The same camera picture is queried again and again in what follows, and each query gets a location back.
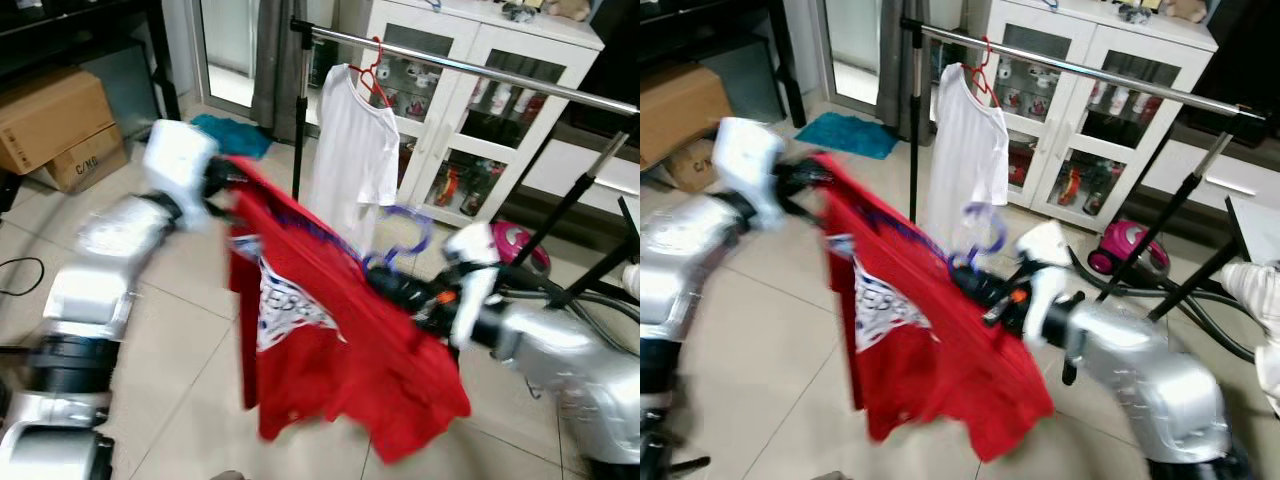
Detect purple plastic hanger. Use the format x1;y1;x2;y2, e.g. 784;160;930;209
948;202;1009;273
358;205;436;276

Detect red t-shirt white print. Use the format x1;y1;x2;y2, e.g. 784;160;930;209
225;155;473;466
812;152;1057;464

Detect teal floor mat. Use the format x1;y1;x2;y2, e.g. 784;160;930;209
795;112;901;161
190;113;273;161

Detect small printed cardboard box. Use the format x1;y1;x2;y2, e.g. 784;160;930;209
663;138;719;194
45;125;129;193

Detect pink vacuum cleaner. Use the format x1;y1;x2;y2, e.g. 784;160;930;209
488;222;553;279
1088;220;1171;281

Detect grey curtain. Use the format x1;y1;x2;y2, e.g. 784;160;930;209
878;0;933;141
250;0;311;141

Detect large cardboard box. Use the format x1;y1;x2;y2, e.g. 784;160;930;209
640;62;736;171
0;68;119;176

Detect glass balcony door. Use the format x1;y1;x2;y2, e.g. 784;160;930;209
820;0;886;111
193;0;263;113

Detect black shelf unit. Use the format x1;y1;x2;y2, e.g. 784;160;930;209
0;0;183;123
640;0;809;129

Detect white low drawer cabinet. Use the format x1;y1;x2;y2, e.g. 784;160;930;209
520;138;641;223
1140;138;1280;213

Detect grey flat board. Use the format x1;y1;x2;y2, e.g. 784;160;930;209
1226;195;1280;266

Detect white glass-door cabinet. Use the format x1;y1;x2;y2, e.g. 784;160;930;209
960;0;1221;239
330;0;606;229

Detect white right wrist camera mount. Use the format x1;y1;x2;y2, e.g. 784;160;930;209
443;222;503;351
1013;220;1076;349

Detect red wire hanger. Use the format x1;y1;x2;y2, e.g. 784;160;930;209
348;38;398;109
962;38;1003;109

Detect black vacuum hose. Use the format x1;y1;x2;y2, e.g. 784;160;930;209
1065;245;1261;366
505;265;641;356

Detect thin black floor cable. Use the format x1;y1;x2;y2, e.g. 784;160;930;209
0;257;47;298

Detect black clothes rack silver rail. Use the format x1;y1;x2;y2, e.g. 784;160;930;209
898;16;1280;326
288;16;641;311

